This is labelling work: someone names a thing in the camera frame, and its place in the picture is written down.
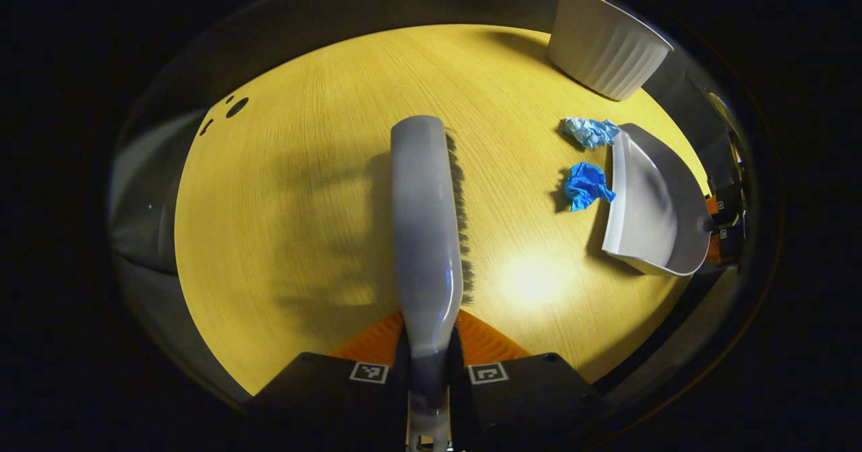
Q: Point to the white ribbed garbage bin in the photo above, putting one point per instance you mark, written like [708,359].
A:
[606,48]

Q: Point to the grey dustpan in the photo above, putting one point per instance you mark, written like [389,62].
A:
[656,203]

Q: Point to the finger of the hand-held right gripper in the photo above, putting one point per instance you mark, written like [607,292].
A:
[731,204]
[731,244]

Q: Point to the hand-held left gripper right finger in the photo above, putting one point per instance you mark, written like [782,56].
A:
[532,398]

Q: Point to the light blue paper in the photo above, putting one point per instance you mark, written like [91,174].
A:
[591,132]

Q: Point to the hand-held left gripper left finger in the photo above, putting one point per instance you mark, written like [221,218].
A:
[323,398]

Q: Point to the dark blue paper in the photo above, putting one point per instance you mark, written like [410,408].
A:
[586,184]

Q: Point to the small grey broom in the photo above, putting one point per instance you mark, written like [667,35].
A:
[425,236]

